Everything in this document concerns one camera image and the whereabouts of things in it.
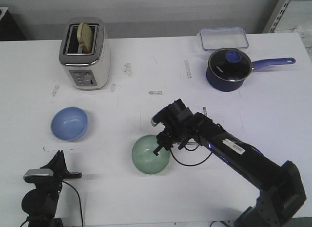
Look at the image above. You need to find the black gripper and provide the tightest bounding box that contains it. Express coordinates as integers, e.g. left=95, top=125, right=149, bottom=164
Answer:
left=153, top=99, right=193, bottom=156
left=40, top=150, right=82, bottom=186

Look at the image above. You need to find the green bowl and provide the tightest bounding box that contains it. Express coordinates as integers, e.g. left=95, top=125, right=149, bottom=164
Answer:
left=132, top=135, right=170, bottom=174

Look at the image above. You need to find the blue bowl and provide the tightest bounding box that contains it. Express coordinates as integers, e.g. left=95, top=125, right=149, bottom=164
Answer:
left=50, top=106, right=89, bottom=142

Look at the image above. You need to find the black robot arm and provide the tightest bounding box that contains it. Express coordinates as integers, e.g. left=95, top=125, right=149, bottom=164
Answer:
left=151, top=99, right=306, bottom=227
left=21, top=150, right=82, bottom=227

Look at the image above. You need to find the glass pot lid blue knob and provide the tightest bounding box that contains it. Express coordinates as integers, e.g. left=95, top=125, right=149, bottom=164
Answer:
left=208, top=48, right=252, bottom=82

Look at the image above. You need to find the cream and chrome toaster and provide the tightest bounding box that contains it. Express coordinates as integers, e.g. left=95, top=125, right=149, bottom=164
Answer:
left=59, top=17, right=111, bottom=90

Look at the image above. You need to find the clear plastic food container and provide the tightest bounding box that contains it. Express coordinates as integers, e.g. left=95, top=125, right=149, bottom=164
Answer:
left=196, top=27, right=249, bottom=51

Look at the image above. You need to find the slice of toast bread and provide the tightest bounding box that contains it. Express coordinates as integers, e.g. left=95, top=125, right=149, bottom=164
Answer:
left=77, top=22, right=94, bottom=53

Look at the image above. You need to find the grey metal shelf upright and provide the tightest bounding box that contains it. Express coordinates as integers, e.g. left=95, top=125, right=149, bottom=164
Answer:
left=262, top=0, right=293, bottom=33

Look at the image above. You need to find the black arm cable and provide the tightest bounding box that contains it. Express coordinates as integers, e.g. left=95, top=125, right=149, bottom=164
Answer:
left=169, top=139, right=213, bottom=167
left=60, top=180, right=85, bottom=227

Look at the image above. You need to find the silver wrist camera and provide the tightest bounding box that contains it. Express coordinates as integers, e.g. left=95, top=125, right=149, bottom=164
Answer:
left=23, top=168, right=54, bottom=184
left=151, top=106, right=170, bottom=127

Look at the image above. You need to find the blue saucepan with handle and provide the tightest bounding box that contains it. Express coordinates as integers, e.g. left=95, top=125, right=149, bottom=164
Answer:
left=206, top=58, right=296, bottom=92

